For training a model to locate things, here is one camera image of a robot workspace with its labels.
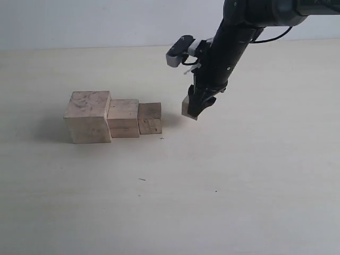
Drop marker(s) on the second largest wooden cube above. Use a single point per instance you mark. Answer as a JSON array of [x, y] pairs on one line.
[[122, 118]]

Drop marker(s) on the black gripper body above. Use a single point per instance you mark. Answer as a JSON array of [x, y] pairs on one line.
[[226, 49]]

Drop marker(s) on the smallest wooden cube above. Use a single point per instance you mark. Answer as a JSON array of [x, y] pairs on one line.
[[184, 109]]

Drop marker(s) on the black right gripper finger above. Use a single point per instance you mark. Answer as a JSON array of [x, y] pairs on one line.
[[206, 104]]

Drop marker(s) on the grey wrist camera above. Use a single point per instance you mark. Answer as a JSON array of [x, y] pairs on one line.
[[179, 51]]

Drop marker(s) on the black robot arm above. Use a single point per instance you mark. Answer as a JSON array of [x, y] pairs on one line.
[[262, 14]]

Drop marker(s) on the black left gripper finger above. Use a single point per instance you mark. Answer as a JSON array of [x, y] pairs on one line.
[[194, 101]]

